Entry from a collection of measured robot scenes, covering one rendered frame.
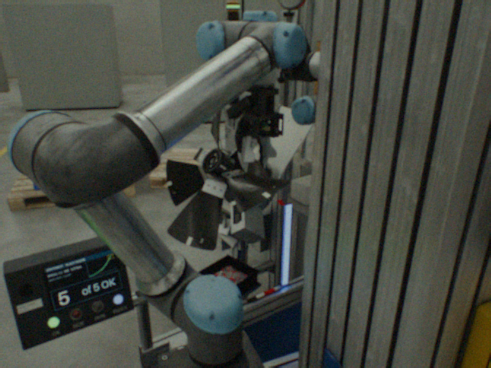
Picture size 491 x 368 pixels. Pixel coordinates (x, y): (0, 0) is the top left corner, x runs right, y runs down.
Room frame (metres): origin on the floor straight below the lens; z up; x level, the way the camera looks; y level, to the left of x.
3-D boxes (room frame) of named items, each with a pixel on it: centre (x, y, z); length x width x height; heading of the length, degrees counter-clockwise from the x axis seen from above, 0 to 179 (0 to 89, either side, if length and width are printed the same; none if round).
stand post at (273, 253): (1.80, -0.16, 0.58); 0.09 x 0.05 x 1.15; 33
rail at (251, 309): (1.15, -0.07, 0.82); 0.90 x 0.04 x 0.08; 123
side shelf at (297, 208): (1.90, -0.36, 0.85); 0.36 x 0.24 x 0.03; 33
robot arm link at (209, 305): (0.65, 0.07, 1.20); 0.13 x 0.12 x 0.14; 45
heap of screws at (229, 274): (1.25, 0.08, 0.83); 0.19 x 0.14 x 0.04; 138
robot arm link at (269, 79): (0.93, -0.03, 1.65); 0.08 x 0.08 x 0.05
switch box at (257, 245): (1.88, -0.11, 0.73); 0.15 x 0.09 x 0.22; 123
